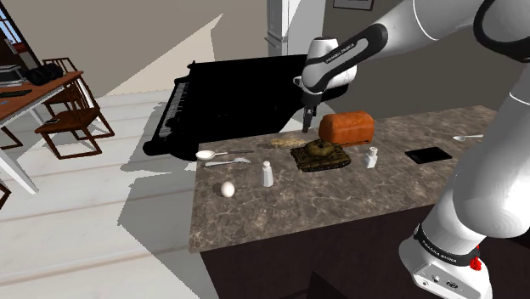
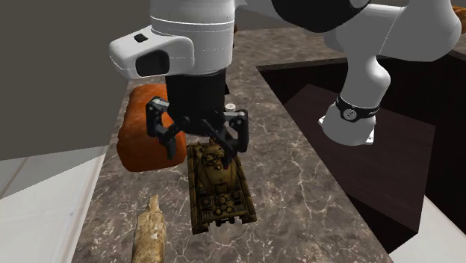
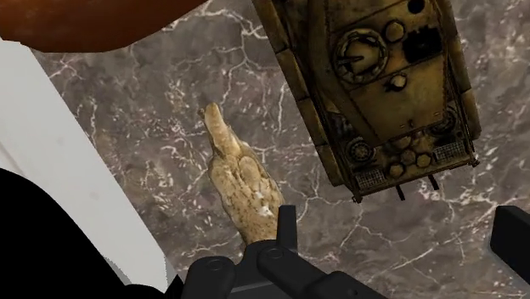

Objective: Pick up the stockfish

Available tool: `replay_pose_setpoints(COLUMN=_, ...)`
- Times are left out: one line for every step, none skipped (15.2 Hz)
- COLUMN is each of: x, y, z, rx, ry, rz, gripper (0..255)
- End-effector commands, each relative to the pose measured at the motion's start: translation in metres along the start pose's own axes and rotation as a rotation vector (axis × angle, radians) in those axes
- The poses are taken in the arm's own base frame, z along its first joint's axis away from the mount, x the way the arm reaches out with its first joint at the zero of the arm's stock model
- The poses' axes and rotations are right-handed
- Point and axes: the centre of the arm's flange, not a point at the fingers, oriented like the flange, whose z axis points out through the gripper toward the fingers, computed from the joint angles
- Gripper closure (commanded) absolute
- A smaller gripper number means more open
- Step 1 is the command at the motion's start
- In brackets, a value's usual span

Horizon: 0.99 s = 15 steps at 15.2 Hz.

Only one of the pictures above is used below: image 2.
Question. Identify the orange brown rounded object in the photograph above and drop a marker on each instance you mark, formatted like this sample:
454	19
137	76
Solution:
459	18

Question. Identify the olive yellow toy tank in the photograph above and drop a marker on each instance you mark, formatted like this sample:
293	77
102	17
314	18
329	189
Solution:
218	189

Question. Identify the beige speckled baguette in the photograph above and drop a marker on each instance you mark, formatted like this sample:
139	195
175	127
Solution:
150	233

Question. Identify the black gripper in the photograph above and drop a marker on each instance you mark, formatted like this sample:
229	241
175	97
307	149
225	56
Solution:
196	98

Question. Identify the dark brown robot stand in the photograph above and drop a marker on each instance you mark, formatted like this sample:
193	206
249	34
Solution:
382	164

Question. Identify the small grey shaker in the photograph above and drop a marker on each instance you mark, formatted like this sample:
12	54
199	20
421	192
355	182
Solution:
230	106

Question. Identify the orange brown bread loaf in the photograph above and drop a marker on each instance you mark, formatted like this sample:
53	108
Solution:
138	145

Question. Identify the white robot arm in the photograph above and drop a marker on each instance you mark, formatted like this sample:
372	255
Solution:
193	32

